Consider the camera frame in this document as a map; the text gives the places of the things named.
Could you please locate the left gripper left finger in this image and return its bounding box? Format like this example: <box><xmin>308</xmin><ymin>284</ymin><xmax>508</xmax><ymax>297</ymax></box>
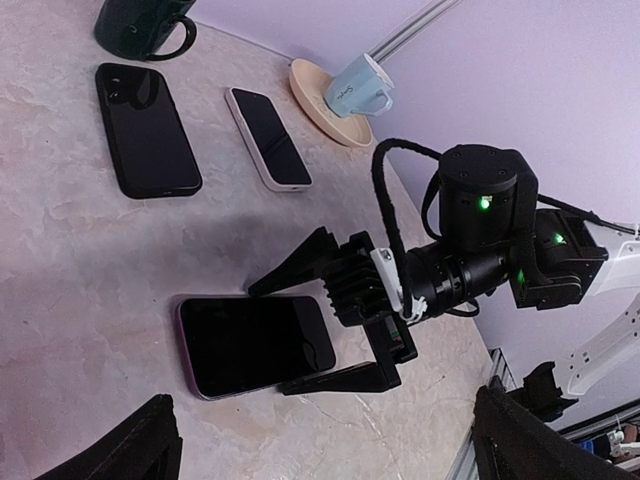
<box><xmin>40</xmin><ymin>394</ymin><xmax>183</xmax><ymax>479</ymax></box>

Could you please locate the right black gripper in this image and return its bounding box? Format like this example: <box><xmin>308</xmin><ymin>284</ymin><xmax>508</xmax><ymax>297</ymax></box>
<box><xmin>247</xmin><ymin>227</ymin><xmax>417</xmax><ymax>396</ymax></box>

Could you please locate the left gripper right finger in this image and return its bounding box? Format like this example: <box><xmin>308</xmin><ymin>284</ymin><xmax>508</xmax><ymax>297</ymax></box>
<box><xmin>472</xmin><ymin>386</ymin><xmax>635</xmax><ymax>479</ymax></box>

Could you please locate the pink phone case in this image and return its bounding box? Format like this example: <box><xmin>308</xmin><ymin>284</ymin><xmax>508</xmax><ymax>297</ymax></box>
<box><xmin>223</xmin><ymin>86</ymin><xmax>315</xmax><ymax>194</ymax></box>

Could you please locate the black phone case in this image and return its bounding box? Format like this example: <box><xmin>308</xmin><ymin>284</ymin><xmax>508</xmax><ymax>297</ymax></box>
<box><xmin>95</xmin><ymin>63</ymin><xmax>203</xmax><ymax>200</ymax></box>

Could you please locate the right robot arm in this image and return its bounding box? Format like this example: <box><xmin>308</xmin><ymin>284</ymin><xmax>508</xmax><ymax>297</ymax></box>
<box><xmin>248</xmin><ymin>139</ymin><xmax>639</xmax><ymax>395</ymax></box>

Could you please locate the blue storage bin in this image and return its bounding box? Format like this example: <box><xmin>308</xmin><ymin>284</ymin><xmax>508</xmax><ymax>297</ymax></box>
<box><xmin>581</xmin><ymin>425</ymin><xmax>639</xmax><ymax>463</ymax></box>

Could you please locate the light blue mug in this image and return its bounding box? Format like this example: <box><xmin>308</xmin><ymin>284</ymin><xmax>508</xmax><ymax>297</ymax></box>
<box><xmin>324</xmin><ymin>54</ymin><xmax>394</xmax><ymax>118</ymax></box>

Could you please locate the beige round plate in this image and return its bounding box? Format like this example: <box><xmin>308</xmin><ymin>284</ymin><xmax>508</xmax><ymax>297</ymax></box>
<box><xmin>289</xmin><ymin>59</ymin><xmax>374</xmax><ymax>148</ymax></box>

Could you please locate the dark green cup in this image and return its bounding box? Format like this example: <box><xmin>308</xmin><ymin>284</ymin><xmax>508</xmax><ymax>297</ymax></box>
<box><xmin>93</xmin><ymin>0</ymin><xmax>197</xmax><ymax>61</ymax></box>

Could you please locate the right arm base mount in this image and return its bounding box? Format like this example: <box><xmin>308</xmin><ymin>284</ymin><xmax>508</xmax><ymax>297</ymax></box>
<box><xmin>513</xmin><ymin>361</ymin><xmax>579</xmax><ymax>423</ymax></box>

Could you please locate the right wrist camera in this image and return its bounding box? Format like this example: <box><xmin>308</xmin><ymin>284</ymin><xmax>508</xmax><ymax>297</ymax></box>
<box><xmin>369</xmin><ymin>248</ymin><xmax>428</xmax><ymax>326</ymax></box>

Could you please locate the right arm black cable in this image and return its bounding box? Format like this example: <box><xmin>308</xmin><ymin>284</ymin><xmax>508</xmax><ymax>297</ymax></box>
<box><xmin>370</xmin><ymin>138</ymin><xmax>444</xmax><ymax>301</ymax></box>

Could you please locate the right aluminium frame post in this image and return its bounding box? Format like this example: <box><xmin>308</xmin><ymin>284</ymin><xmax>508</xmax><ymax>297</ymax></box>
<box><xmin>368</xmin><ymin>0</ymin><xmax>462</xmax><ymax>64</ymax></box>

